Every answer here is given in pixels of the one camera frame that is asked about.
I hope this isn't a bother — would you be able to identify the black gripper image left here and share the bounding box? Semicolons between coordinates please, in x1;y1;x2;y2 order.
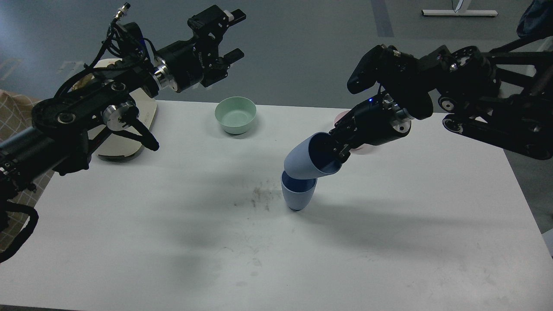
156;5;246;93

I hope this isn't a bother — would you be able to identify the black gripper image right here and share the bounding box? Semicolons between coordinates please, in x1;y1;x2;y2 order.
331;93;412;164

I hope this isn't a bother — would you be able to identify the blue cup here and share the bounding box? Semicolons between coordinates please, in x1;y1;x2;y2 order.
281;171;318;211
283;132;342;180

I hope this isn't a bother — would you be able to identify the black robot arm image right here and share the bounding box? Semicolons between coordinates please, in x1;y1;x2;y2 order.
324;33;553;162

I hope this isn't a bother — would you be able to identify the pink bowl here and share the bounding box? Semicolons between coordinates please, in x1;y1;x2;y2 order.
333;110;377;155

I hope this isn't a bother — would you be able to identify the green bowl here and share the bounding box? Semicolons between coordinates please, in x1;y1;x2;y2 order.
214;96;257;135

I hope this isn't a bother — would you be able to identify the cream toaster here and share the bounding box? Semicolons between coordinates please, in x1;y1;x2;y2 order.
71;58;157;162

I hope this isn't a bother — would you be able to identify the white desk base bar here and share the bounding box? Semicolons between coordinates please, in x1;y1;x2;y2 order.
421;10;498;17

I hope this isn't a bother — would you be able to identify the beige checkered cloth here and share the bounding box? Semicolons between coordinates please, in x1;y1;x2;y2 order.
0;89;57;253

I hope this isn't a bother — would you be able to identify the dark blue chair fabric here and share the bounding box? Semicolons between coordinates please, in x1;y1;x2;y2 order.
517;0;553;38

